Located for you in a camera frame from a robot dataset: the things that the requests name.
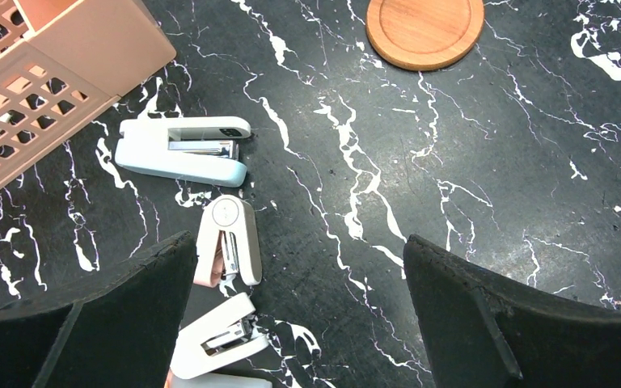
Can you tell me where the white and pink stapler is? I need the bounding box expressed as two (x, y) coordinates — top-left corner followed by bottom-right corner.
(193, 195), (263, 288)

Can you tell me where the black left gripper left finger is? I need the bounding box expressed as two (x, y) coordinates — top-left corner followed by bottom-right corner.
(0, 231), (197, 387)

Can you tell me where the light blue stapler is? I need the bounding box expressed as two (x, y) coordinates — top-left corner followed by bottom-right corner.
(114, 116), (251, 188)

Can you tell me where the light wooden coaster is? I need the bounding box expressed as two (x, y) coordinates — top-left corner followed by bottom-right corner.
(365, 0), (485, 71)

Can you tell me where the orange plastic file organizer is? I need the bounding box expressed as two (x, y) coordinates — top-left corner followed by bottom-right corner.
(0, 0), (176, 189)

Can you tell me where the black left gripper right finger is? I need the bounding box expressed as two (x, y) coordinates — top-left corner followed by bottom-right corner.
(403, 234), (621, 387)

